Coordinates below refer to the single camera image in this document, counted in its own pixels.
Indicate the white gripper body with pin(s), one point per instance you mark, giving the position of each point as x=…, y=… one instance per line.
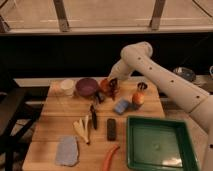
x=120, y=71

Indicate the dark red grape bunch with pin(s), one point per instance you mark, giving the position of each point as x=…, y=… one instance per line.
x=113, y=84

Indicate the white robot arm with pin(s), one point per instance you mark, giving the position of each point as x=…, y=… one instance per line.
x=195, y=101

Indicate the white cup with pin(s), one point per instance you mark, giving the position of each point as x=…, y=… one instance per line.
x=68, y=86

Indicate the orange bowl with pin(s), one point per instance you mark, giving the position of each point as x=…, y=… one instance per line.
x=104, y=85

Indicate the blue sponge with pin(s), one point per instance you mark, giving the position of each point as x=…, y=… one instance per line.
x=121, y=106

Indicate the dark purple small object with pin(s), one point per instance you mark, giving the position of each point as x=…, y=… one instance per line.
x=100, y=97

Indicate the purple bowl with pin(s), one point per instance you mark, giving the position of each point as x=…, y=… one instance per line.
x=86, y=87

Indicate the black rectangular block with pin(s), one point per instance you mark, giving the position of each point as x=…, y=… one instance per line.
x=111, y=129

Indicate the metal bowl in background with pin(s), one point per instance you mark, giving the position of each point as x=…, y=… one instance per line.
x=185, y=73

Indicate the cream wooden utensils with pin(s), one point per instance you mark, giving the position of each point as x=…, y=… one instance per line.
x=81, y=127

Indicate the green plastic tray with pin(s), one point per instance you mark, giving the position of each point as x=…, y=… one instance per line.
x=159, y=145

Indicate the orange carrot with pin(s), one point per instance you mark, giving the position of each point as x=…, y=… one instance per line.
x=108, y=158

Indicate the grey blue cloth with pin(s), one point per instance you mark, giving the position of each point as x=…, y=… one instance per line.
x=67, y=151

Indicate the dark chair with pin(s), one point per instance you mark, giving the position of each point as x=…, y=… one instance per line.
x=13, y=107

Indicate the black handled knife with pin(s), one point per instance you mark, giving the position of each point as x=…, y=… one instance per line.
x=94, y=116

